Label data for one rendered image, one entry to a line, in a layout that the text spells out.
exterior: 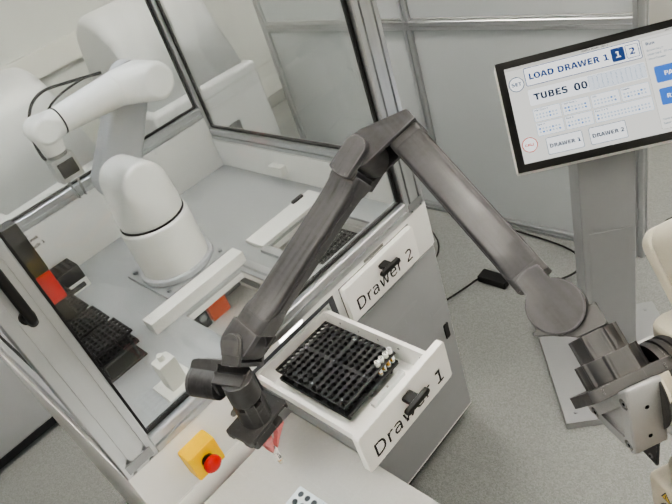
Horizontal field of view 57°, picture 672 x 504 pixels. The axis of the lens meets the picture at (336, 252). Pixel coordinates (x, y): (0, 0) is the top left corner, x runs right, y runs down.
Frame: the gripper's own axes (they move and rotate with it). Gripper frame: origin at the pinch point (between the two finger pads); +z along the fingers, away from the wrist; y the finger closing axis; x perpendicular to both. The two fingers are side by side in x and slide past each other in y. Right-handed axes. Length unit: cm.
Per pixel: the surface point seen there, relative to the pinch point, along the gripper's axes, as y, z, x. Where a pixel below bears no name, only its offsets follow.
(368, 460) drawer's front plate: -10.9, 11.3, 12.0
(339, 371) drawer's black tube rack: -24.9, 7.5, -4.2
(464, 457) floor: -66, 97, -7
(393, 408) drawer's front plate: -20.7, 6.2, 13.0
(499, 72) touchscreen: -114, -21, -4
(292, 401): -14.7, 9.5, -10.6
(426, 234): -81, 13, -14
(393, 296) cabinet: -62, 21, -16
